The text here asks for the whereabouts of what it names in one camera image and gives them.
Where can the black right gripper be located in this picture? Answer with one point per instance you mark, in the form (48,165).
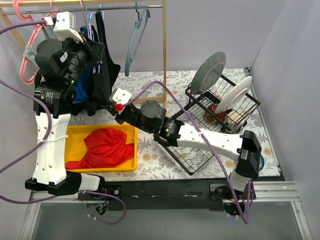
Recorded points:
(119,116)

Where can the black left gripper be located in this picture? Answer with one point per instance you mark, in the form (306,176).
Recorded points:
(92,50)

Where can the black tank top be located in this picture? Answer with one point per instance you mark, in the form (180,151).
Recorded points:
(102,81)

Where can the red tank top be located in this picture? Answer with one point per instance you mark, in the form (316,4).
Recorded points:
(106,148)

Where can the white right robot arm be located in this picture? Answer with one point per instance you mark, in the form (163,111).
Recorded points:
(244,149)

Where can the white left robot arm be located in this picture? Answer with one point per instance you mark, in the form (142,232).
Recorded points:
(61,62)

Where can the blue tank top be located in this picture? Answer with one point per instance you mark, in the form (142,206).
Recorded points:
(82,86)

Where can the thin pink hanger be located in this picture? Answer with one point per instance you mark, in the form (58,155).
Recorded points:
(86,15)
(53,11)

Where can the grey tank top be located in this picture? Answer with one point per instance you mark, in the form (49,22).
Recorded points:
(30,52)

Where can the thick pink hanger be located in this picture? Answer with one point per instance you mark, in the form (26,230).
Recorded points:
(36,31)

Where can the yellow plastic tray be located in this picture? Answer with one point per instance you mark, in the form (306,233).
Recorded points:
(75,147)

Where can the red bowl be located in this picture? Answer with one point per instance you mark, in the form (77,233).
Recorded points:
(221,116)

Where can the grey patterned plate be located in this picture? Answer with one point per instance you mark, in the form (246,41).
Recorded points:
(208,73)

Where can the wooden clothes rack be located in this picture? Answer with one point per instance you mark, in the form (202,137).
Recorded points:
(36,3)

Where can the cream bowl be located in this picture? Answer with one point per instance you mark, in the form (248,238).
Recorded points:
(234,121)

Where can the white plate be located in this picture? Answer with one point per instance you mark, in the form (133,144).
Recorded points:
(234,95)

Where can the blue white porcelain bowl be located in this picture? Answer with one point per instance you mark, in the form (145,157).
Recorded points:
(262,163)

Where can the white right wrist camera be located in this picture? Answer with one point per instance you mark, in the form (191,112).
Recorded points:
(119,98)

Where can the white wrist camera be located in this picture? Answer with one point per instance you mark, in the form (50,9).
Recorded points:
(65,27)
(119,98)

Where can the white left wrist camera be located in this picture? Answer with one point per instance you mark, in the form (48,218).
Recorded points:
(65,27)

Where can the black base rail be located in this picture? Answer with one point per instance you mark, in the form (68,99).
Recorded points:
(205,194)

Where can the black wire dish rack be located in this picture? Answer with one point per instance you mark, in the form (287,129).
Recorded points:
(191,160)

